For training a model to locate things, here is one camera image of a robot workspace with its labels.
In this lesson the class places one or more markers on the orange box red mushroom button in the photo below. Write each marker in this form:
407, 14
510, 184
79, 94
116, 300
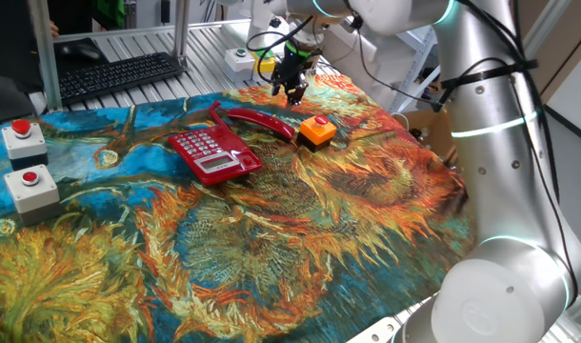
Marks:
316, 133

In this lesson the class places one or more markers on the grey box large red button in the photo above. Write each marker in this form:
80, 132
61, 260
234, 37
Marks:
24, 143

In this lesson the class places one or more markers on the grey box small red button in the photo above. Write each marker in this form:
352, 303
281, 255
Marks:
33, 195

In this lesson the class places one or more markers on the slanted aluminium frame bar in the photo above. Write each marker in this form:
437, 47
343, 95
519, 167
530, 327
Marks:
540, 28

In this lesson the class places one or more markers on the black computer keyboard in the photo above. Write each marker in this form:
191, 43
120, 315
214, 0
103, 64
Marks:
119, 74

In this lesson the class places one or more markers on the person's dark clothed torso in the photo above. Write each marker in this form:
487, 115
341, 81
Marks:
71, 14

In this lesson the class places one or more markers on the thin aluminium frame post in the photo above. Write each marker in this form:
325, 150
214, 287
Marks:
181, 28

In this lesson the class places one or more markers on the brown wooden board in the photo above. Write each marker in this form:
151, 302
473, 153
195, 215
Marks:
566, 47

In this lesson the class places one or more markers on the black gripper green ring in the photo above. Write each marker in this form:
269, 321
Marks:
293, 71

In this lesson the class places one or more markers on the black computer mouse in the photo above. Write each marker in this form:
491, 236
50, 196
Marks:
81, 51

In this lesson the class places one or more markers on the brown cardboard box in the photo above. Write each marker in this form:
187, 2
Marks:
433, 128

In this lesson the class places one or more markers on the black power adapter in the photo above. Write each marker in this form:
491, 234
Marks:
165, 12

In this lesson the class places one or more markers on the white box green button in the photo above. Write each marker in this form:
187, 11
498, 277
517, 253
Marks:
238, 64

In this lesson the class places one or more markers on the black monitor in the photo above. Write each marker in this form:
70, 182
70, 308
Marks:
9, 57

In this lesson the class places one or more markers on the sunflower painting tablecloth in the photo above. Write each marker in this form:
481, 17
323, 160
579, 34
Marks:
271, 238

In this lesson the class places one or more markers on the yellow grey switch box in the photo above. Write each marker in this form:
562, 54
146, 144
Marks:
266, 64

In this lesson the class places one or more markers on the person's bare hand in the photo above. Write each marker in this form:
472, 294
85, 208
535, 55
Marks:
55, 31

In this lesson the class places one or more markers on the thick aluminium frame post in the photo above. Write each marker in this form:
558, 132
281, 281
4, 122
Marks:
45, 57

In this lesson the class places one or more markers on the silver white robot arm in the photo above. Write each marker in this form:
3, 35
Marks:
490, 143

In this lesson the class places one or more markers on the red telephone handset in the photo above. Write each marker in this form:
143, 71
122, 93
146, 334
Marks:
262, 121

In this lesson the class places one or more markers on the red telephone base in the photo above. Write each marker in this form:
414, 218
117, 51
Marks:
209, 155

